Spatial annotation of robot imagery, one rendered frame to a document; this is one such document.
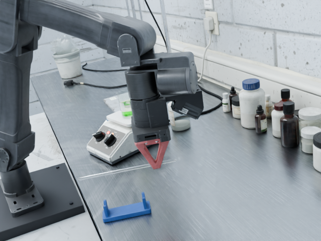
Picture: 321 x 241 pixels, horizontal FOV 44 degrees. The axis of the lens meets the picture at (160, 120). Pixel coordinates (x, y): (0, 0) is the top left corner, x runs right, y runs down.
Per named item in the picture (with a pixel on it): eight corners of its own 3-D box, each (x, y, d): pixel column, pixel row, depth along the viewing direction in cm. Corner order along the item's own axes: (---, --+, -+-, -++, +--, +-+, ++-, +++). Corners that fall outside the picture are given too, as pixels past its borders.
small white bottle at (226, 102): (226, 109, 127) (224, 92, 124) (232, 110, 125) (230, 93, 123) (221, 112, 125) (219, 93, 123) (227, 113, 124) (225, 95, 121)
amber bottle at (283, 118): (298, 148, 96) (296, 106, 92) (279, 147, 98) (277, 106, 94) (300, 140, 99) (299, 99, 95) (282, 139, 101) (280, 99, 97)
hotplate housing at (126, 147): (112, 166, 102) (105, 138, 99) (87, 153, 112) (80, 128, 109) (175, 135, 115) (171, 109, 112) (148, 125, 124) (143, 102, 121)
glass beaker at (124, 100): (137, 119, 107) (132, 91, 104) (119, 121, 109) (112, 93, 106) (142, 111, 113) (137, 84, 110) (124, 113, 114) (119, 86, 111)
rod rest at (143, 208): (103, 223, 80) (99, 208, 79) (103, 213, 83) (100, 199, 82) (151, 213, 81) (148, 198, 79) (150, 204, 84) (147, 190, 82)
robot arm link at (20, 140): (34, 157, 92) (38, 16, 78) (16, 170, 86) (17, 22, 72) (11, 148, 93) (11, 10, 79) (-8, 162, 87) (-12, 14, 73)
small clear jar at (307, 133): (306, 144, 97) (306, 125, 95) (325, 147, 94) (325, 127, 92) (297, 152, 94) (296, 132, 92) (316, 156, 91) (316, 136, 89)
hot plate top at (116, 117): (129, 127, 104) (128, 125, 104) (105, 119, 113) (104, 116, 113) (163, 112, 111) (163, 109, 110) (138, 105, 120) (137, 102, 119)
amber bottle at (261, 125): (254, 133, 107) (251, 106, 104) (257, 128, 110) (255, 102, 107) (265, 134, 106) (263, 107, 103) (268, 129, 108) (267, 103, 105)
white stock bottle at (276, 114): (285, 139, 101) (284, 108, 98) (269, 136, 104) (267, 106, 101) (294, 132, 104) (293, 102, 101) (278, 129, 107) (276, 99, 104)
